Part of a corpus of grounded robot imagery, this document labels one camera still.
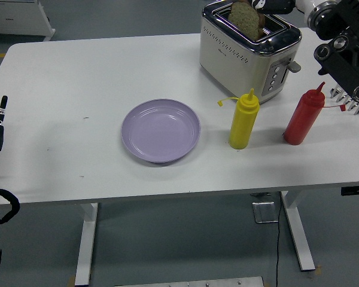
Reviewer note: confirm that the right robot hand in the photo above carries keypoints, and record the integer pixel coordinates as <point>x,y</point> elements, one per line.
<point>278,6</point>

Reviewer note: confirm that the purple plate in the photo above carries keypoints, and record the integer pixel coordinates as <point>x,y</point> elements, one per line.
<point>160,131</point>

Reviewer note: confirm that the red squeeze bottle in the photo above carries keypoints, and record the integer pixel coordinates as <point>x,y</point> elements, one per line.
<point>302,122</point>

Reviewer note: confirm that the small metal floor plate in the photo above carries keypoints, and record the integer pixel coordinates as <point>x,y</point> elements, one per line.
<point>264,212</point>

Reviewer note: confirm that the cream and chrome toaster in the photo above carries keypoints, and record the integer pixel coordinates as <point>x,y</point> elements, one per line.
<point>239,59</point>

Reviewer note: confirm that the metal toast rack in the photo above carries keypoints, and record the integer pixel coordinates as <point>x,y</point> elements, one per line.
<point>357,109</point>

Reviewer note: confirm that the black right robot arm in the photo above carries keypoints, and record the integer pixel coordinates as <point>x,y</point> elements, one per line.
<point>347,65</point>

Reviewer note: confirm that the white table leg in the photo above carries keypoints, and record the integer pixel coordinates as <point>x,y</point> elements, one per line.
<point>300,239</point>
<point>85,248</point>

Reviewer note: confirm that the white background machine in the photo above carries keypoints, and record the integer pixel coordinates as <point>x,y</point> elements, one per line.
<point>15,18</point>

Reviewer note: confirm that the yellow squeeze bottle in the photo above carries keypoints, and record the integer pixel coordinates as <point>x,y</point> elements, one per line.
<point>242,128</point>

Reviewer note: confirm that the black table control panel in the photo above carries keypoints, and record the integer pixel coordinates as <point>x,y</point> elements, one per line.
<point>356,190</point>

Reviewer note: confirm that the wide metal base plate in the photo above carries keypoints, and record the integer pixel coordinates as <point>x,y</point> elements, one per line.
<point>188,282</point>

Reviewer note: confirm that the brown bread slice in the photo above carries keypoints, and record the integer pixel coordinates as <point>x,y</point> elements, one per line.
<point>243,19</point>

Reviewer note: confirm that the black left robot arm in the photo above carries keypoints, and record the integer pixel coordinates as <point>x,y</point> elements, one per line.
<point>15,203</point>

